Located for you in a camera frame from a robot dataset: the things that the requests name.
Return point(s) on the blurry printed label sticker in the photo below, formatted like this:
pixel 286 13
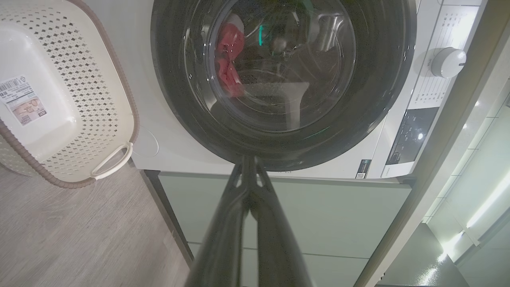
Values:
pixel 24 99

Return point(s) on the cream perforated laundry basket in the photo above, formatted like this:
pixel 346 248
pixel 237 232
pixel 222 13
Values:
pixel 59 119

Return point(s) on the red garment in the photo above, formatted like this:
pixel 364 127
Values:
pixel 229 52

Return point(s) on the light beige countertop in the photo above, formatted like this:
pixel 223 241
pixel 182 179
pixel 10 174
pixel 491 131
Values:
pixel 438 159

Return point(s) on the white front-load washing machine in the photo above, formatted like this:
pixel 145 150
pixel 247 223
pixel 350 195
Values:
pixel 179 139

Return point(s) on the small black QR sticker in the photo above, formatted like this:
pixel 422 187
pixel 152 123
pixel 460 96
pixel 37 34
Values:
pixel 363 169

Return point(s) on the pale green cabinet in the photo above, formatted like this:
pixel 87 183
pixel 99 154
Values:
pixel 338 219

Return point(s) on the round white filter cover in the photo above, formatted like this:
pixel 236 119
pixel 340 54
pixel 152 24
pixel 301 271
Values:
pixel 147 145

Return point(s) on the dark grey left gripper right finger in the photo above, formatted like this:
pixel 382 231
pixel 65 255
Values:
pixel 279 247

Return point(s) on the black washing machine control panel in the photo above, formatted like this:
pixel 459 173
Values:
pixel 412 135

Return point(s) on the white control knob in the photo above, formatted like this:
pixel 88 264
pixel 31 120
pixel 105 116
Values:
pixel 446 63

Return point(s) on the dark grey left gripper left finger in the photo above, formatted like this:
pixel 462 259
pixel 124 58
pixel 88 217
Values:
pixel 223 239

